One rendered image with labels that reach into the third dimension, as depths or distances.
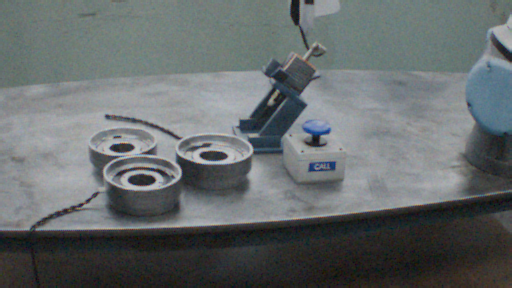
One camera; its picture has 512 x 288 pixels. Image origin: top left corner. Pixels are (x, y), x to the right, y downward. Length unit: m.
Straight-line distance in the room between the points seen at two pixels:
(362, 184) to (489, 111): 0.23
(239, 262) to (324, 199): 0.36
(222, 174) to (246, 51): 1.74
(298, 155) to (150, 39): 1.67
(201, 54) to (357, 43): 0.61
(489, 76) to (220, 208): 0.40
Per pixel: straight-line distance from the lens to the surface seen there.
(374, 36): 2.83
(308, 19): 1.05
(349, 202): 0.97
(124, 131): 1.07
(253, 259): 1.30
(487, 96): 0.95
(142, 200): 0.89
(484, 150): 1.12
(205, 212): 0.92
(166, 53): 2.62
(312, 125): 1.01
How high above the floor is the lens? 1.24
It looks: 23 degrees down
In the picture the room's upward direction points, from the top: 3 degrees clockwise
